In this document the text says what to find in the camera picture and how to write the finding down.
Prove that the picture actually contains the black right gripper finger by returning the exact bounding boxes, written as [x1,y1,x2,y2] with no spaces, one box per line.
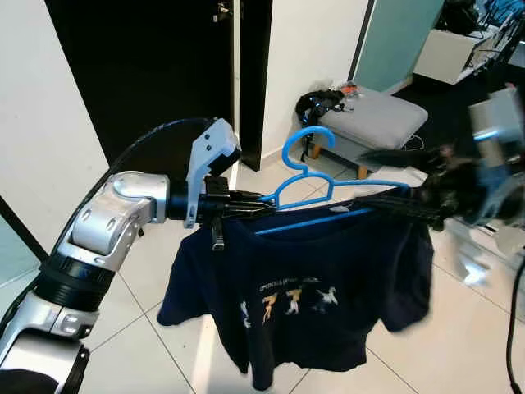
[359,144,450,172]
[353,190,444,224]

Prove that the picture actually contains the blue plastic clothes hanger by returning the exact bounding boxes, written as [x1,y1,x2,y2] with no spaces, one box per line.
[253,126,411,237]

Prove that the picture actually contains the navy printed T-shirt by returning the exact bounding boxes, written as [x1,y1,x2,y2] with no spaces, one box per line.
[156,193,436,392]

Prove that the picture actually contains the grey cushioned ottoman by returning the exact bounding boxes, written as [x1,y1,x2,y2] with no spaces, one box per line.
[308,86,430,173]

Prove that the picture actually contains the white desk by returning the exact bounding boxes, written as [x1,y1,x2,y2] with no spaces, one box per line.
[413,25,514,85]

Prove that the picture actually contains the frosted glass partition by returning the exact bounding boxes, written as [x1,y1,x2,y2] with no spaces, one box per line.
[351,0,448,95]

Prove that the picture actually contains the black door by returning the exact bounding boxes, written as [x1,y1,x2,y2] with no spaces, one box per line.
[45,0,273,169]

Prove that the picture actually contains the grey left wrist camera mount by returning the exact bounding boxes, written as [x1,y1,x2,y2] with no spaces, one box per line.
[185,117,243,229]

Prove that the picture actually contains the black strap bundle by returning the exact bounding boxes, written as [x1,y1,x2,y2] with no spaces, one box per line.
[294,86,355,128]

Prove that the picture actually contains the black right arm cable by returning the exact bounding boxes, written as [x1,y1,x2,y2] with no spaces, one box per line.
[506,263,525,394]

